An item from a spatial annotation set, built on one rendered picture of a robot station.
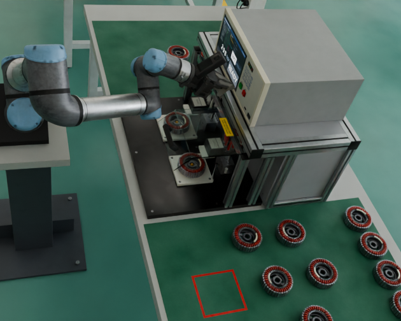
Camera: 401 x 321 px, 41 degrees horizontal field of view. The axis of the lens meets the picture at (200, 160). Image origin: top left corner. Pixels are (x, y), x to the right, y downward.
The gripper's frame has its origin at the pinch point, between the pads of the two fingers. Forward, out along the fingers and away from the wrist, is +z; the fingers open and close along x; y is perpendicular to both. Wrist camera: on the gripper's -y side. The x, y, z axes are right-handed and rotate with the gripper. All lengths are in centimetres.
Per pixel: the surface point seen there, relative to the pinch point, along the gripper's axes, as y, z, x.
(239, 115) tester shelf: 5.9, 4.3, 8.5
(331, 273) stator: 24, 44, 59
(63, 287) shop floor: 133, -4, 6
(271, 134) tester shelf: 2.1, 12.4, 19.0
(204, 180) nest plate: 39.2, 11.8, 10.6
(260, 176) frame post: 17.8, 18.4, 24.1
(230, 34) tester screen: -8.8, -0.4, -19.3
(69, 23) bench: 91, 1, -157
